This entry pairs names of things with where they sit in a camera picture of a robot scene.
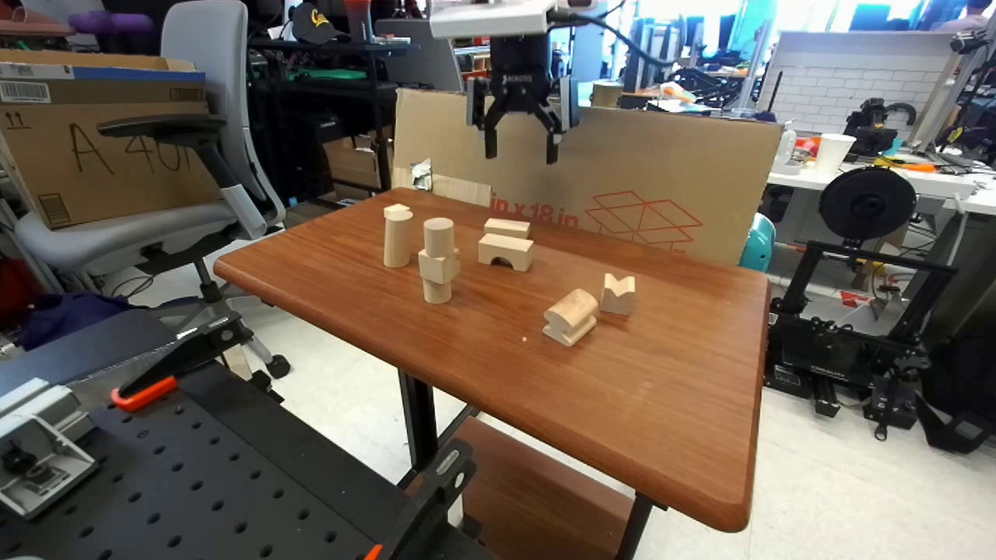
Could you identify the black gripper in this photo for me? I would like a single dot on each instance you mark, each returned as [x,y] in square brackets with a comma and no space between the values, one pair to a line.
[521,65]

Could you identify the small white object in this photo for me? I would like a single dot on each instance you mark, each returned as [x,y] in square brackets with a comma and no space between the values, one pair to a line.
[422,174]

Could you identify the wooden arch block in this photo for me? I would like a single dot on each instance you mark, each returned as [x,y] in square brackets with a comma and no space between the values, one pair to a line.
[506,250]

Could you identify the wooden cylinder block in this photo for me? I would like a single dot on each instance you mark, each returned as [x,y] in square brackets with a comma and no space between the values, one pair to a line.
[439,238]

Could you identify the large cardboard box red print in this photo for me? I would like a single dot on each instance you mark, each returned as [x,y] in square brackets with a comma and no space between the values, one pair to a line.
[664,166]

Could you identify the tall round-topped wooden block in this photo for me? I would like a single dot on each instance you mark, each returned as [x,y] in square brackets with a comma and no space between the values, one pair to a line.
[396,233]

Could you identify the wooden block stack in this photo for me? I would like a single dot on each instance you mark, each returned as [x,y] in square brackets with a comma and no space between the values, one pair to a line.
[436,276]

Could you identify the notched wooden block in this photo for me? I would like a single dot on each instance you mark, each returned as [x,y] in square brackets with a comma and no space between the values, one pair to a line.
[616,298]

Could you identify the half-round wooden block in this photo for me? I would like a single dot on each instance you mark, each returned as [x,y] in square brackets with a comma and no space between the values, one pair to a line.
[572,316]

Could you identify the teal chair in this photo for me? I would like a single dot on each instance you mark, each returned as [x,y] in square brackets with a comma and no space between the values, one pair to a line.
[760,244]

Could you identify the black table leg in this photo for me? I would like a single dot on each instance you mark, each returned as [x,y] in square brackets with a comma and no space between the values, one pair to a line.
[417,414]

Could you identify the grey office chair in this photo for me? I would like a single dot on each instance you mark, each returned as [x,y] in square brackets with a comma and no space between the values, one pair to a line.
[213,64]

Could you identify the white board panel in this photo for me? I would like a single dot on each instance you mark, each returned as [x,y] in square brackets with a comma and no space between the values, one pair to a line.
[850,80]

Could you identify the black device on desk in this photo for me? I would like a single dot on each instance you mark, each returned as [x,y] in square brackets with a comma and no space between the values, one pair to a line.
[874,117]

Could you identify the black filament spool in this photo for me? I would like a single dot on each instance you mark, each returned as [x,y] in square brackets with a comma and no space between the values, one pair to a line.
[865,202]

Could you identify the wooden table base board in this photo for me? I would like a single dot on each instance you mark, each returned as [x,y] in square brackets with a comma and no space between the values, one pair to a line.
[539,498]

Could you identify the black 3D printer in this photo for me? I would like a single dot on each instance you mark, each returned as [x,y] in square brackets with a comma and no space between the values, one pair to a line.
[859,312]

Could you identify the white desk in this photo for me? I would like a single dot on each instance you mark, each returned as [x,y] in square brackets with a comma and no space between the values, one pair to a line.
[903,178]

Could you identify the cardboard box with handwriting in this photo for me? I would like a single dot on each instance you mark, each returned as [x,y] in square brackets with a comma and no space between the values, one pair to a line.
[62,158]

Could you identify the black perforated breadboard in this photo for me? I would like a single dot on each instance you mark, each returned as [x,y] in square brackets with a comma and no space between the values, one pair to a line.
[207,477]

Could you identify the purple cloth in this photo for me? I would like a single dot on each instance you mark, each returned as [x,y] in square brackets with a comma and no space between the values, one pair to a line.
[57,312]

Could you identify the black bag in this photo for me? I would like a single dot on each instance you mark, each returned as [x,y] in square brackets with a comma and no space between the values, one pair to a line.
[959,392]

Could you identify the aluminium extrusion bar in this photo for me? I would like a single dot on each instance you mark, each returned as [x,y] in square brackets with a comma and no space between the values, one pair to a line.
[20,402]

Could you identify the silver angle bracket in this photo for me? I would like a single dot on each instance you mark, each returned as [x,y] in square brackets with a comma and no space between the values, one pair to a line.
[34,469]

